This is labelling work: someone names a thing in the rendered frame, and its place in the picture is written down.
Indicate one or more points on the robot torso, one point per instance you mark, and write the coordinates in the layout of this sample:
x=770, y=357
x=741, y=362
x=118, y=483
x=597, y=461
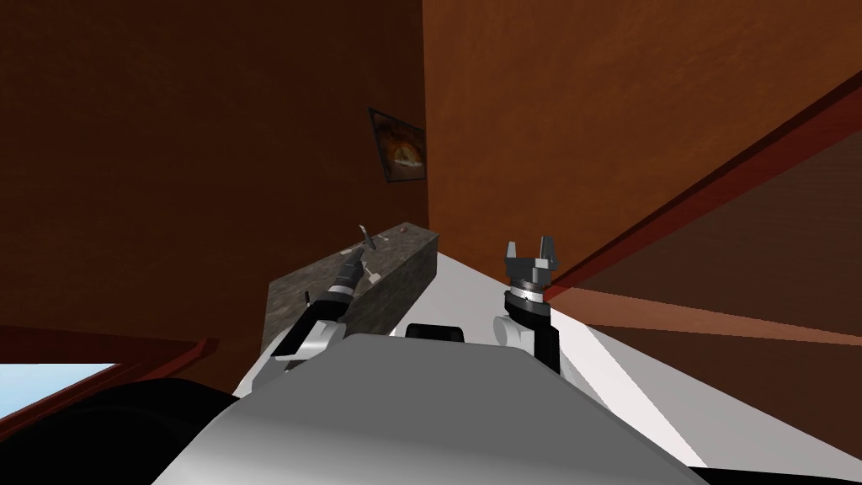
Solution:
x=417, y=417

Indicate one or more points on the dark framed wall picture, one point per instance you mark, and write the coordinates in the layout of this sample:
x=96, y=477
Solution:
x=403, y=149

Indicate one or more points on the grey stone counter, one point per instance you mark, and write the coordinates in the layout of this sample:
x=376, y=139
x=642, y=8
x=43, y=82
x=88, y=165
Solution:
x=397, y=269

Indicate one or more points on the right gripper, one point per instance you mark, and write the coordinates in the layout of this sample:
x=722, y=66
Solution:
x=532, y=272

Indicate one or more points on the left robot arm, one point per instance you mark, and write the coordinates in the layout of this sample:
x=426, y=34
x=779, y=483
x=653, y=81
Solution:
x=316, y=323

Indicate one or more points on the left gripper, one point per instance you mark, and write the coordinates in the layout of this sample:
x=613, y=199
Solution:
x=353, y=267

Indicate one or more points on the red framed window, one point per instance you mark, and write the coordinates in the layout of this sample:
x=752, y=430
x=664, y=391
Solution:
x=47, y=380

